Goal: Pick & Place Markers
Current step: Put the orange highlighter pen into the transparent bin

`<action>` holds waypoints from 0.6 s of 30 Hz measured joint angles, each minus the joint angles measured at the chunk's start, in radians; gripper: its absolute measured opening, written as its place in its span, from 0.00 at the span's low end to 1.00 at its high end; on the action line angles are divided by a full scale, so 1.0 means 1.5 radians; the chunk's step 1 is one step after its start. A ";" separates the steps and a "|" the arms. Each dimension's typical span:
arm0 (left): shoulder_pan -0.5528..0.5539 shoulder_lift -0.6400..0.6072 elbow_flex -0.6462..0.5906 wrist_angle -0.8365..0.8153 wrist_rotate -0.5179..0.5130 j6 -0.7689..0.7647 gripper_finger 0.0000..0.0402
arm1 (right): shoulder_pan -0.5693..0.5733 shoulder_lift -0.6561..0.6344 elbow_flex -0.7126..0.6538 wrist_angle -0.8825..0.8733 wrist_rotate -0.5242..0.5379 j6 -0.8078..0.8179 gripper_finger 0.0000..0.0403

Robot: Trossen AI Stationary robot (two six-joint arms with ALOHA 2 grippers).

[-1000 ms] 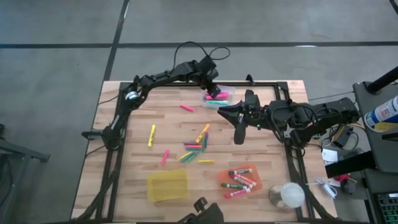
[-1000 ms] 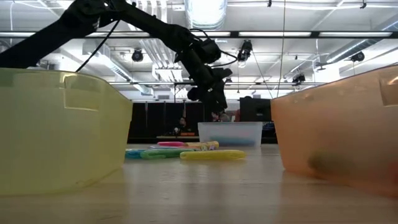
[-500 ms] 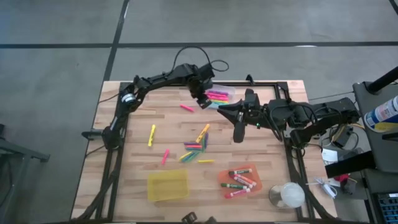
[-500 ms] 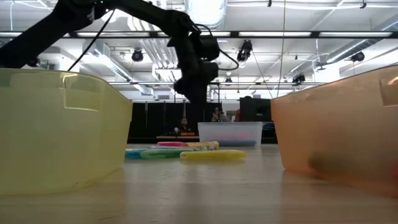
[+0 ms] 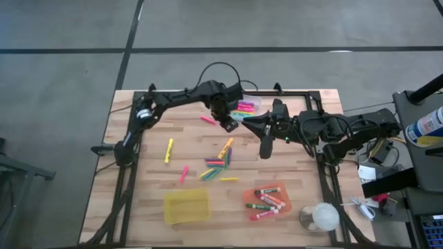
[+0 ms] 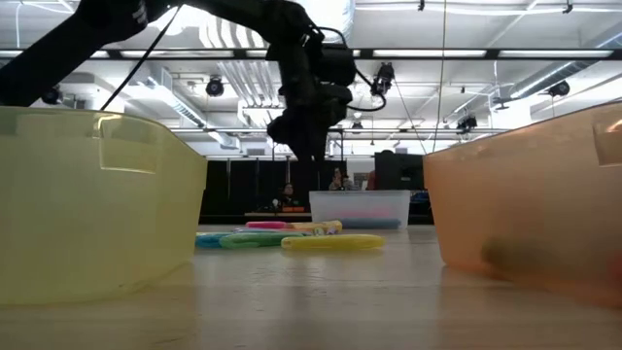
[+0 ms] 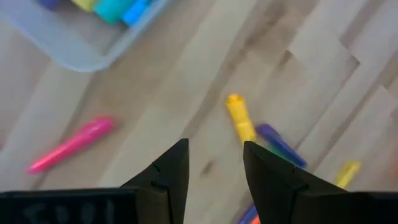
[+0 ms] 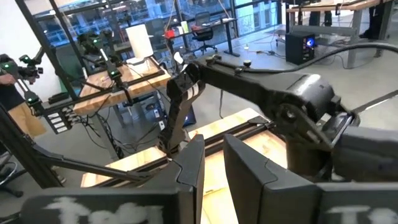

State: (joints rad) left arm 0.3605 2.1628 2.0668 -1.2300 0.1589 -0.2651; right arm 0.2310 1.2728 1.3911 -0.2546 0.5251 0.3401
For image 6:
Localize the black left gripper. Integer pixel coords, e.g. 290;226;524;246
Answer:
264;26;355;193

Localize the blue highlighter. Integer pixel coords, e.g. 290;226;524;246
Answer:
338;217;402;230
195;232;232;250

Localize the clear plastic bin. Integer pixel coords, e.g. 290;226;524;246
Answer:
309;190;412;230

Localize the black partition curtain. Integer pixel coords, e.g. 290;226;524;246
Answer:
200;158;349;225

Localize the green highlighter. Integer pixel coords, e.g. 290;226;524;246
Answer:
219;231;305;251

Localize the black monitor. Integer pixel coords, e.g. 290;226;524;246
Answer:
373;151;425;192

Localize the yellow plastic bin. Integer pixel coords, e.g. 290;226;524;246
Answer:
0;107;209;307

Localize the orange plastic bin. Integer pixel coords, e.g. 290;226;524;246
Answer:
422;101;622;310

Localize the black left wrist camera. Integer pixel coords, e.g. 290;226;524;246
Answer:
319;43;359;88

